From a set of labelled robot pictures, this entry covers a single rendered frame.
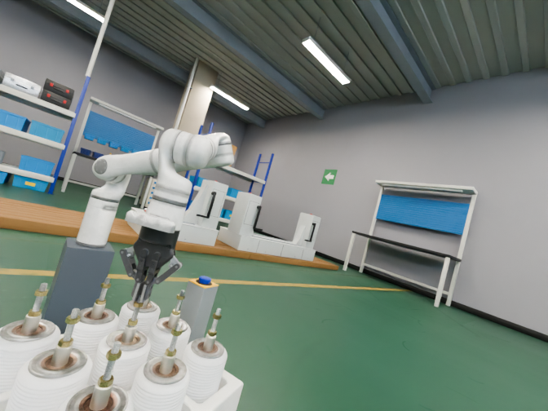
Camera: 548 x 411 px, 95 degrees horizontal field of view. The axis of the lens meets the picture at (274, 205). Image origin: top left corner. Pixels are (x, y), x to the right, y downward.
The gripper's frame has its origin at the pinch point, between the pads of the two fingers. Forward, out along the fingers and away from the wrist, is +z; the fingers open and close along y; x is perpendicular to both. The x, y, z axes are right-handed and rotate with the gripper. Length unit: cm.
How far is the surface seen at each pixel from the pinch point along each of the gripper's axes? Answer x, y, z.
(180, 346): -7.4, -9.7, 13.0
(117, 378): 4.3, -2.0, 15.0
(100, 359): 4.2, 2.1, 12.3
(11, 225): -131, 145, 33
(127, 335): 1.1, -0.2, 8.8
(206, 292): -25.5, -9.9, 5.6
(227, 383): -5.5, -22.8, 17.4
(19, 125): -320, 348, -50
